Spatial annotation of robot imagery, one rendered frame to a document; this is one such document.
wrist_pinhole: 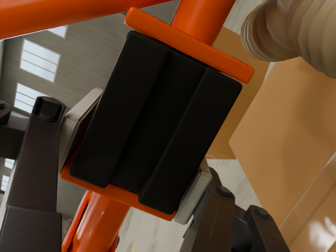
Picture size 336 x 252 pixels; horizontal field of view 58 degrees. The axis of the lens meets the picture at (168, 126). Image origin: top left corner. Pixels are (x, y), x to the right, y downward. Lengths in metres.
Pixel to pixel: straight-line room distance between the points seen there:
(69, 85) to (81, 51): 1.33
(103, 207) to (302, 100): 0.20
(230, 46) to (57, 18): 1.46
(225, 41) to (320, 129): 1.37
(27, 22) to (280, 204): 0.21
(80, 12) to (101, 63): 9.51
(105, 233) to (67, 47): 9.71
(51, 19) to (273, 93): 0.25
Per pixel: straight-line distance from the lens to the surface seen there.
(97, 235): 0.18
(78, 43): 9.66
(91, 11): 0.17
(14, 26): 0.18
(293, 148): 0.28
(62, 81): 10.50
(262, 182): 0.30
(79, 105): 0.16
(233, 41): 1.62
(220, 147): 1.48
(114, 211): 0.17
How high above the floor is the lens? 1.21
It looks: 9 degrees down
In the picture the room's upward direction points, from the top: 66 degrees counter-clockwise
